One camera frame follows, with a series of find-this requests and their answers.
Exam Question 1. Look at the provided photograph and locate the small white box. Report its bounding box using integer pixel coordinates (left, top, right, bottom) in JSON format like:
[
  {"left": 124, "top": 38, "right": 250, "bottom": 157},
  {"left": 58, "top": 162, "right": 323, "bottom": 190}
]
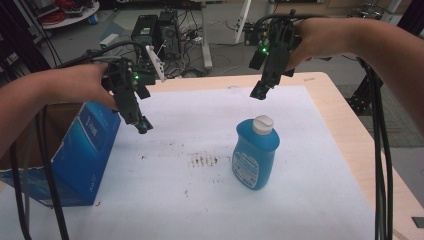
[{"left": 99, "top": 33, "right": 121, "bottom": 51}]

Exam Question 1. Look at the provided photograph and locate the white foam mat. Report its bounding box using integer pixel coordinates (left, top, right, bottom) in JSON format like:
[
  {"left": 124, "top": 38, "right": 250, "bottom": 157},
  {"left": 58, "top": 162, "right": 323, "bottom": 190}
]
[{"left": 0, "top": 84, "right": 377, "bottom": 240}]

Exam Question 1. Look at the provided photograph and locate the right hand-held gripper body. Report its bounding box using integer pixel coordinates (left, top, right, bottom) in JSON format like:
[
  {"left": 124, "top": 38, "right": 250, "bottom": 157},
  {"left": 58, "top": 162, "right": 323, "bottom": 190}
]
[{"left": 248, "top": 9, "right": 303, "bottom": 88}]

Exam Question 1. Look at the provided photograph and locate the red cable coil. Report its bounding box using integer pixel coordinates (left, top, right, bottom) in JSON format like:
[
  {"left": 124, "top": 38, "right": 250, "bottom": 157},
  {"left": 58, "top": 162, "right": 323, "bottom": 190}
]
[{"left": 40, "top": 9, "right": 67, "bottom": 25}]

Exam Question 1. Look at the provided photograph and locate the person's right hand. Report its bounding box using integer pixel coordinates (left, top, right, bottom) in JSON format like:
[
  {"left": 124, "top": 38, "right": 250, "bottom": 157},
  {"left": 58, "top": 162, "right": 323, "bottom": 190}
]
[{"left": 286, "top": 17, "right": 355, "bottom": 72}]

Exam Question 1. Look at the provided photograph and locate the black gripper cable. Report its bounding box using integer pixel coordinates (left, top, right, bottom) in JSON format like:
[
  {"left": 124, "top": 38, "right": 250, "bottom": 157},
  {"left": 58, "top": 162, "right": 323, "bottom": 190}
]
[
  {"left": 252, "top": 12, "right": 385, "bottom": 240},
  {"left": 369, "top": 71, "right": 395, "bottom": 240},
  {"left": 34, "top": 40, "right": 150, "bottom": 240}
]

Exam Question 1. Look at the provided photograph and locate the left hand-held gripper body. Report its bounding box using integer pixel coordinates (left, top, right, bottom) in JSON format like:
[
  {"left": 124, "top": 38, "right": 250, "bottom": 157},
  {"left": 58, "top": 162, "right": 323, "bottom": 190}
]
[{"left": 100, "top": 57, "right": 157, "bottom": 126}]

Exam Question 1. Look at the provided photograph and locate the round white table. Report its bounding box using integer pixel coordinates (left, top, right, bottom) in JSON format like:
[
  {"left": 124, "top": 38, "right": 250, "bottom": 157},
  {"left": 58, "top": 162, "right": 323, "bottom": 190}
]
[{"left": 39, "top": 0, "right": 101, "bottom": 30}]

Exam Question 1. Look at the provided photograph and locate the thin black left cable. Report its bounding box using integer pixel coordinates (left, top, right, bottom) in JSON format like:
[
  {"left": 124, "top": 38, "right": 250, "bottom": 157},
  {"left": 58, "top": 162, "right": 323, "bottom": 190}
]
[{"left": 9, "top": 139, "right": 33, "bottom": 240}]

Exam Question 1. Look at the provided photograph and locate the dark grey computer tower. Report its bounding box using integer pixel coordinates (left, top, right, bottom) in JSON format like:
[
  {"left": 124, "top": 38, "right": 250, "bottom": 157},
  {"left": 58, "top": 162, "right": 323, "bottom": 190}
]
[{"left": 156, "top": 9, "right": 182, "bottom": 62}]

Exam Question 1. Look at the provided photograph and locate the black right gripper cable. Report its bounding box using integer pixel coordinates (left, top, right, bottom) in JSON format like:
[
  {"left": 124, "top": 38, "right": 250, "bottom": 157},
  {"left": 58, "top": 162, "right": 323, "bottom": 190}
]
[
  {"left": 369, "top": 71, "right": 395, "bottom": 240},
  {"left": 252, "top": 12, "right": 385, "bottom": 240}
]

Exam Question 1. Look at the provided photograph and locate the white perforated bracket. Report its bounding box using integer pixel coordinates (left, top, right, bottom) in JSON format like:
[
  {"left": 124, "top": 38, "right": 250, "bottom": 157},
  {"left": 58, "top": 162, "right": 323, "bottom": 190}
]
[{"left": 145, "top": 44, "right": 167, "bottom": 83}]

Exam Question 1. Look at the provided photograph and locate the blue cardboard box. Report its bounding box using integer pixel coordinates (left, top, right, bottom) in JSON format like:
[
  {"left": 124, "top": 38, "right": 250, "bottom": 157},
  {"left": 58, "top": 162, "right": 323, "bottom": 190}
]
[{"left": 0, "top": 101, "right": 122, "bottom": 208}]

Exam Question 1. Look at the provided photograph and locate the person's left hand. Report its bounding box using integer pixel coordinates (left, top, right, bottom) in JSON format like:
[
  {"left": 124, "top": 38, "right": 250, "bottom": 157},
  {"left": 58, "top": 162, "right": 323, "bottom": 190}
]
[{"left": 54, "top": 63, "right": 118, "bottom": 111}]

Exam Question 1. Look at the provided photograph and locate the black computer tower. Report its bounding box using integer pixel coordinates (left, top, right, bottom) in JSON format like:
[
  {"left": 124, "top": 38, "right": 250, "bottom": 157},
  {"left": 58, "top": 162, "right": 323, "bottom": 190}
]
[{"left": 130, "top": 14, "right": 160, "bottom": 48}]

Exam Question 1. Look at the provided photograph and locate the white desk leg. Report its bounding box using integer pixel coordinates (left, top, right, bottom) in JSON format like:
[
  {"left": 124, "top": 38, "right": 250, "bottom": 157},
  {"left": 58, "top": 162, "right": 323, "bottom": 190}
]
[{"left": 199, "top": 0, "right": 214, "bottom": 70}]

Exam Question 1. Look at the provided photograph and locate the white slanted stand leg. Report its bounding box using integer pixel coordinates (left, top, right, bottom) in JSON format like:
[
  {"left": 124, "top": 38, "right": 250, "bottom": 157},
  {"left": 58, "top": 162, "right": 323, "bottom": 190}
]
[{"left": 234, "top": 0, "right": 253, "bottom": 44}]

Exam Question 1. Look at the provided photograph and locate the blue bottle with white cap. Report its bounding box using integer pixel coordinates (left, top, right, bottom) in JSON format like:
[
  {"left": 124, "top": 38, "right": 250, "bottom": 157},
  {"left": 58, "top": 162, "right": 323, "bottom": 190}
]
[{"left": 231, "top": 114, "right": 281, "bottom": 191}]

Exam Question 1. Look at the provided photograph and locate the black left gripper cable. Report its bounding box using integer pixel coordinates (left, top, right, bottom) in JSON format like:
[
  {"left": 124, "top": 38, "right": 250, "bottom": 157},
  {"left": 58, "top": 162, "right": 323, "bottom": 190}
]
[{"left": 34, "top": 40, "right": 150, "bottom": 240}]

